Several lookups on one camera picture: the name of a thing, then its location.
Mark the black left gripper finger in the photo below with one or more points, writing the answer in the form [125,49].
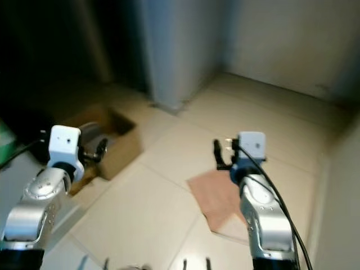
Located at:
[102,151]

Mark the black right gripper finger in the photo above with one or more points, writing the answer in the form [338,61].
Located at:
[217,152]

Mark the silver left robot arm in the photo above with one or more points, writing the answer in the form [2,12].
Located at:
[36,208]

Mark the open brown cardboard box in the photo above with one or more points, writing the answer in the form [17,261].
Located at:
[124,143]

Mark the flat pink cardboard sheet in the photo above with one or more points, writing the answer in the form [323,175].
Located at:
[214,197]

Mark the green screen sheet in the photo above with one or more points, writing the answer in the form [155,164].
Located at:
[7,143]

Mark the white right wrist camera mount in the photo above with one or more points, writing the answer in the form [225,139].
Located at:
[253,144]

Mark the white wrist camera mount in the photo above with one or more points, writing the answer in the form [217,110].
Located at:
[253,144]
[63,143]

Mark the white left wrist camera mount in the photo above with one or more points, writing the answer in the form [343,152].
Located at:
[63,143]

